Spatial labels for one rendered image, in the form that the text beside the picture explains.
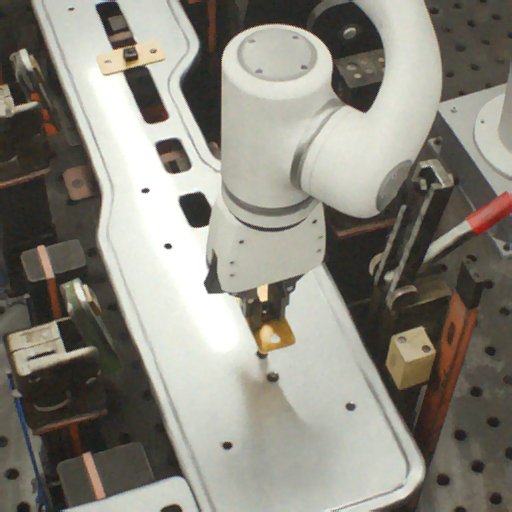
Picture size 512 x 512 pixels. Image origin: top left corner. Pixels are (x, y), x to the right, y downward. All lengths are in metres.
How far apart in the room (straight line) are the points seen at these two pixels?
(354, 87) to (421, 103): 0.41
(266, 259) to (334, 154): 0.18
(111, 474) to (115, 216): 0.31
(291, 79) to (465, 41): 1.16
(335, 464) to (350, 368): 0.11
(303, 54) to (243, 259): 0.22
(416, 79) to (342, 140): 0.07
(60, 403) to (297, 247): 0.33
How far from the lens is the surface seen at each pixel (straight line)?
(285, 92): 0.87
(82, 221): 1.71
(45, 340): 1.18
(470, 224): 1.18
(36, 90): 1.39
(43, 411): 1.23
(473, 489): 1.50
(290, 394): 1.19
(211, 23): 1.69
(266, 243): 1.02
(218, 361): 1.21
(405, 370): 1.16
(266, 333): 1.14
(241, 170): 0.94
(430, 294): 1.21
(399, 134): 0.89
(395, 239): 1.16
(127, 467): 1.17
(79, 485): 1.17
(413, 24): 0.90
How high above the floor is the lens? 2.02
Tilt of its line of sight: 52 degrees down
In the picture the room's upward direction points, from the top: 3 degrees clockwise
